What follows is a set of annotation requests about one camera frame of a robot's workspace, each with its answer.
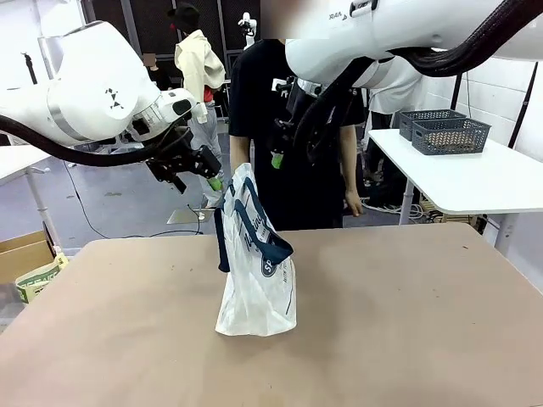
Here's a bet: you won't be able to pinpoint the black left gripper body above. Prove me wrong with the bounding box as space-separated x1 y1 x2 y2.
146 145 222 195

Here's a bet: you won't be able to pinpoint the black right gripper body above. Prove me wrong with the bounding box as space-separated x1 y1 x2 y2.
266 117 298 154

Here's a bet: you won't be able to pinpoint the white shopping bag navy handles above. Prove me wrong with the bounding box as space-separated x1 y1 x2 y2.
213 163 298 338

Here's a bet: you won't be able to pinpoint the grey plastic perforated basket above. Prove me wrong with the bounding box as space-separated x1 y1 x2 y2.
397 109 467 142
411 117 492 156

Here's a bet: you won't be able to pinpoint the person's left forearm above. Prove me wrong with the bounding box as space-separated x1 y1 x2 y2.
339 125 360 194

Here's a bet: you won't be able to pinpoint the person's right forearm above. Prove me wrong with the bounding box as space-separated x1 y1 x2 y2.
230 134 254 171

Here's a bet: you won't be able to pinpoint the green and white paper bag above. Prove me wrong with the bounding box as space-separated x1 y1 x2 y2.
14 253 70 304

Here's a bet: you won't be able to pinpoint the person's left hand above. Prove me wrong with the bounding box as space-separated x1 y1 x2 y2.
344 190 364 217

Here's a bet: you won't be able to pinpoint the person in black T-shirt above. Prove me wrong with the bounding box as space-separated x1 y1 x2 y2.
227 0 367 232

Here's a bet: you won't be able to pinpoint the seated person in dark clothes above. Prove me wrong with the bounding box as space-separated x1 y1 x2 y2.
142 53 171 92

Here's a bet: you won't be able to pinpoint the mannequin in cream jacket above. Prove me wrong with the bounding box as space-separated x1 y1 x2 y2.
167 2 227 209

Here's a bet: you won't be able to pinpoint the white side table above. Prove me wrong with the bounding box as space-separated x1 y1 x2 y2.
0 143 56 251

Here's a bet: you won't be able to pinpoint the white table with baskets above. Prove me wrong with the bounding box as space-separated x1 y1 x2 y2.
367 128 543 251

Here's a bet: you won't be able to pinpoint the brown cardboard box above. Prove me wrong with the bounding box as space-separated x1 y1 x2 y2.
0 231 56 285

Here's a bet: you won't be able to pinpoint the metal mannequin base plate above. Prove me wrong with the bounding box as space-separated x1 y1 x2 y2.
166 206 213 225

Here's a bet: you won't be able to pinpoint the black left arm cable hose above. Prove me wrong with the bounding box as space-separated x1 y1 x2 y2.
0 114 192 167

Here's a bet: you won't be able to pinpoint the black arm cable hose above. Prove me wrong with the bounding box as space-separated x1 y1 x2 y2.
0 114 192 167
292 0 543 164

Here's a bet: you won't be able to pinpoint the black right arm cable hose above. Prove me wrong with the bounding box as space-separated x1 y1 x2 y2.
292 0 543 164

